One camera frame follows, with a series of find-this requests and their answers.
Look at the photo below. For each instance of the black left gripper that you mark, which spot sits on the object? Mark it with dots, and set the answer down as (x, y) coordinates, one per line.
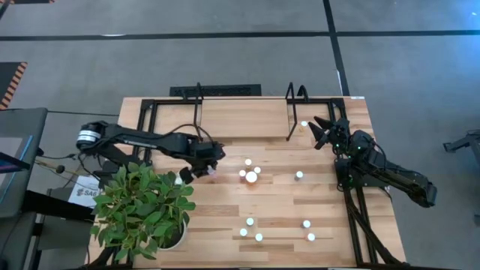
(206, 152)

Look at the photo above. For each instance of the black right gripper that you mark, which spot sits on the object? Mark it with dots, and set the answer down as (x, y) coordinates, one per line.
(339, 135)

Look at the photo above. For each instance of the pale yellow medicine bottle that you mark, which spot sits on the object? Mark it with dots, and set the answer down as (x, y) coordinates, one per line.
(303, 123)

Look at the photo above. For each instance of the pink medicine bottle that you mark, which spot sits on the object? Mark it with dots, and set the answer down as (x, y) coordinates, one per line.
(242, 173)

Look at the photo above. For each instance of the yellow-green medicine bottle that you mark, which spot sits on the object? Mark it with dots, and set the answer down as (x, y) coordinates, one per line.
(257, 170)
(248, 162)
(243, 232)

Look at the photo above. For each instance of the large orange medicine bottle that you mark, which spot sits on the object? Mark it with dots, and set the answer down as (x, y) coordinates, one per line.
(251, 177)

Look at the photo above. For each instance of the wooden shelf black metal frame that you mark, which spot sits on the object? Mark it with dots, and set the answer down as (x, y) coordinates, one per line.
(243, 120)

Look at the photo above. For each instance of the blue medicine bottle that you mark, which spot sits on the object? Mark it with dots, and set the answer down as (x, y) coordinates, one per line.
(249, 221)

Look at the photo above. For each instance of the white bottle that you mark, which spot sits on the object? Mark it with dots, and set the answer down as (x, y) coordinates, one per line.
(258, 237)

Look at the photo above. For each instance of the white-capped medicine bottle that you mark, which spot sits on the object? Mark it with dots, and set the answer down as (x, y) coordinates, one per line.
(306, 224)
(310, 237)

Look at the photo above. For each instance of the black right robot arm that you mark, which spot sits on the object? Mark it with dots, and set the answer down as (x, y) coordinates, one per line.
(393, 176)

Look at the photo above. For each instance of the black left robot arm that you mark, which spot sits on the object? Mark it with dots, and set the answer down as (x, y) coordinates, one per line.
(150, 138)

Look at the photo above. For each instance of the white table sticker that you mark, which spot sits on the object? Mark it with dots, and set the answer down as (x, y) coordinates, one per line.
(357, 98)

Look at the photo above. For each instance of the white plant pot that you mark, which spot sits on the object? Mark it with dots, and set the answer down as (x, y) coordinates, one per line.
(182, 238)

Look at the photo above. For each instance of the green leafy plant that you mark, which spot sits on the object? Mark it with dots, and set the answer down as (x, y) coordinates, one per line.
(138, 210)

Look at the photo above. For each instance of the white printed paper sheet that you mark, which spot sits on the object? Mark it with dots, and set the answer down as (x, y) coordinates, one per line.
(84, 193)

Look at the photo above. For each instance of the black stand legs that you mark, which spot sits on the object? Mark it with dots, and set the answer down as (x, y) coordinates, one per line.
(463, 143)

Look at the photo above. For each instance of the black crossbar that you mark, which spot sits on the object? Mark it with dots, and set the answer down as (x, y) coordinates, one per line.
(56, 206)

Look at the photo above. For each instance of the grey equipment cart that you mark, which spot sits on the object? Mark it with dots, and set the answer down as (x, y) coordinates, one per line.
(35, 123)

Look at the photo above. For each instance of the grey panel with blue edge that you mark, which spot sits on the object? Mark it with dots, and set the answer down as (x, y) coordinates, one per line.
(15, 187)

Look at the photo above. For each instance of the black curved metal bracket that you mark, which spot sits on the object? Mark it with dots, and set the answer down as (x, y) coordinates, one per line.
(303, 86)

